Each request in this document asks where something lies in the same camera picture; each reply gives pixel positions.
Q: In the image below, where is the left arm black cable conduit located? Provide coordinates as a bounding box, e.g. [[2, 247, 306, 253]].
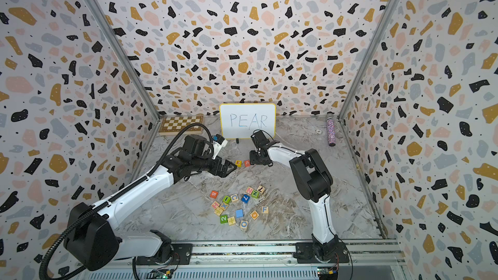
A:
[[38, 122, 215, 280]]

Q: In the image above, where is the wooden block orange Q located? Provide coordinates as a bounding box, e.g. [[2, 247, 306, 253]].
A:
[[250, 211, 259, 220]]

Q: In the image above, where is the whiteboard with yellow frame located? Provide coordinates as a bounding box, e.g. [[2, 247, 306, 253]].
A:
[[219, 103, 276, 139]]

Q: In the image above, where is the wooden X block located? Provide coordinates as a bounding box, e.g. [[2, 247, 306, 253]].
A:
[[220, 202, 229, 210]]

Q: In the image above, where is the wooden 7 block purple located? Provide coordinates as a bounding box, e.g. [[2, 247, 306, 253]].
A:
[[257, 185, 266, 194]]

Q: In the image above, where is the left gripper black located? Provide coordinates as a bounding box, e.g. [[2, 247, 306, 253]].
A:
[[191, 152, 239, 178]]

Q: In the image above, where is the wooden C block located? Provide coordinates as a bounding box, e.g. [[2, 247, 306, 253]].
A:
[[230, 194, 239, 202]]

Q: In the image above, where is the pink speckled bottle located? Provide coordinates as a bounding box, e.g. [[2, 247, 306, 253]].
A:
[[326, 112, 336, 146]]

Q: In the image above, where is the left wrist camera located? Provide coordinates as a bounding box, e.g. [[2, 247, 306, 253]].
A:
[[212, 134, 228, 159]]

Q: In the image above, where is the green N block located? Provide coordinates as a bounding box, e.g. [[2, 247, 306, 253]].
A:
[[251, 190, 260, 199]]

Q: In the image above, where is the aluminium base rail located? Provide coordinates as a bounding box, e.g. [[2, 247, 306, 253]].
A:
[[78, 239, 411, 279]]

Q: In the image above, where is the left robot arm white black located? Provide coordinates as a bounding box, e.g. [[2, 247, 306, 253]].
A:
[[64, 134, 237, 271]]

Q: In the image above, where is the wooden chessboard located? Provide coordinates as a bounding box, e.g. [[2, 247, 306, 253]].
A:
[[158, 115, 204, 136]]

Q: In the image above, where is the wooden divide sign block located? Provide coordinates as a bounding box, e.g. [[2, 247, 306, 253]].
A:
[[215, 207, 224, 216]]

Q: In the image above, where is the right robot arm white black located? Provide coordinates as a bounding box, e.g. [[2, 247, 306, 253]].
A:
[[250, 130, 339, 261]]

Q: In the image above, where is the wooden block yellow pattern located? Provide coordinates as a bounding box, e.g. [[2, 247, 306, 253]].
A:
[[228, 216, 237, 226]]

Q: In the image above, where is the wooden H block pink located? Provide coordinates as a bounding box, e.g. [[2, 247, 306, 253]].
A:
[[211, 201, 220, 209]]

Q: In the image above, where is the plain blue block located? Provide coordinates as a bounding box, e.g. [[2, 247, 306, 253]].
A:
[[235, 209, 244, 219]]

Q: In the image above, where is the blue 7 block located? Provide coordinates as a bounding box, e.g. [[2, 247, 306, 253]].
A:
[[241, 194, 250, 204]]

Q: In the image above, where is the green 2 block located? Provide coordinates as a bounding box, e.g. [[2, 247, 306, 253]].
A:
[[220, 215, 228, 224]]

